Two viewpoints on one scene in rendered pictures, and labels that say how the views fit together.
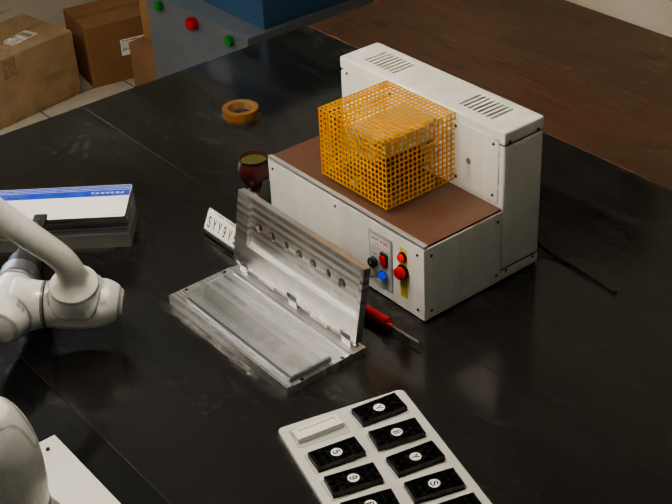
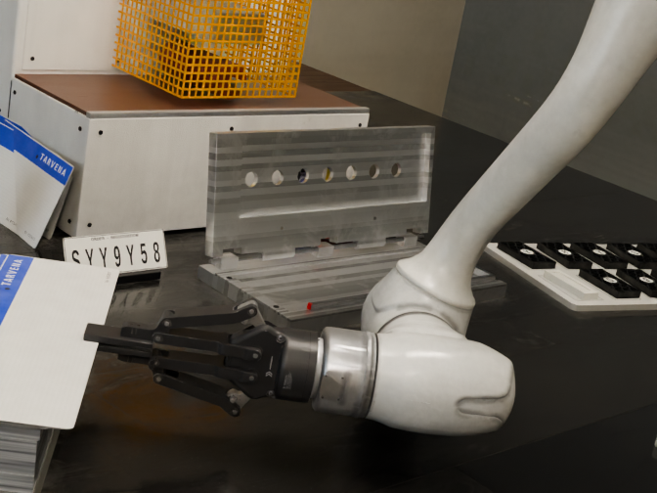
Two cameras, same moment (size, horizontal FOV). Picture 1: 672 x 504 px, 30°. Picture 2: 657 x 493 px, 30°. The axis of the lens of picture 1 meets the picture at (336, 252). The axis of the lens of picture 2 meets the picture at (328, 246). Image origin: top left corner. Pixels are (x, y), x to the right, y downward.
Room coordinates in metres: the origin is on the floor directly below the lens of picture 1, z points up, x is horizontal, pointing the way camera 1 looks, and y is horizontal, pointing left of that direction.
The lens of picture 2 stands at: (2.47, 1.86, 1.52)
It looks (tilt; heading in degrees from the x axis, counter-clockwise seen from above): 18 degrees down; 263
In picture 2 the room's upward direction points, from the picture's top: 11 degrees clockwise
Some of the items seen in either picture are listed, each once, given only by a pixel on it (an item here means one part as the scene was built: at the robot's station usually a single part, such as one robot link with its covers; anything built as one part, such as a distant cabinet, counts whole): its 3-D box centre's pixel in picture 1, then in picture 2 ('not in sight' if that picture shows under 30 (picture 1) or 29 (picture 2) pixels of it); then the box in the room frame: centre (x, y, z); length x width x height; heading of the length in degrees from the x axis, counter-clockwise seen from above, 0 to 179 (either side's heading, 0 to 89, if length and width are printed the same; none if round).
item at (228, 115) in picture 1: (240, 111); not in sight; (3.23, 0.25, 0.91); 0.10 x 0.10 x 0.02
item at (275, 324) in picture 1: (263, 321); (359, 276); (2.20, 0.16, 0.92); 0.44 x 0.21 x 0.04; 37
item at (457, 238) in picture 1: (437, 186); (218, 82); (2.44, -0.23, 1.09); 0.75 x 0.40 x 0.38; 37
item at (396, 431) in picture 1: (396, 434); (563, 255); (1.81, -0.10, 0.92); 0.10 x 0.05 x 0.01; 110
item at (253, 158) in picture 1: (254, 176); not in sight; (2.77, 0.19, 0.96); 0.09 x 0.09 x 0.11
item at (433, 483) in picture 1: (434, 485); (634, 255); (1.67, -0.15, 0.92); 0.10 x 0.05 x 0.01; 109
